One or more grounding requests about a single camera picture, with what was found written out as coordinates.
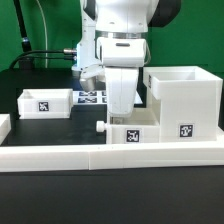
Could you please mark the white boundary fence rail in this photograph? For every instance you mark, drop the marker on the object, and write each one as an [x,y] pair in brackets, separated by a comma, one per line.
[98,157]

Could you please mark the black pole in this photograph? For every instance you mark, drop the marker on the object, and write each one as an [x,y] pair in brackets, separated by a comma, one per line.
[26,45]

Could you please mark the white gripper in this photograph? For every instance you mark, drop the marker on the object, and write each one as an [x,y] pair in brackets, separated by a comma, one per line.
[121,59]

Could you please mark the white drawer cabinet frame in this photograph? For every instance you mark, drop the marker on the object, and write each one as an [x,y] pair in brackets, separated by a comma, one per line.
[186,102]

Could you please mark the white drawer box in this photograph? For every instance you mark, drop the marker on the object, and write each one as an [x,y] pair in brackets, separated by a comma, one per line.
[45,103]
[141,127]

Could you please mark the white front drawer box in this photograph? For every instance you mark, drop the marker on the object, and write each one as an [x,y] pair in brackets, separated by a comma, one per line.
[141,127]

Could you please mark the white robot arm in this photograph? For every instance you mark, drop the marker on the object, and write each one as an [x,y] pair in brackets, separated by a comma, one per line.
[121,19]

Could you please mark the white marker sheet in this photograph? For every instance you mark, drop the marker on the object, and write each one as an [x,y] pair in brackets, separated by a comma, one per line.
[89,98]

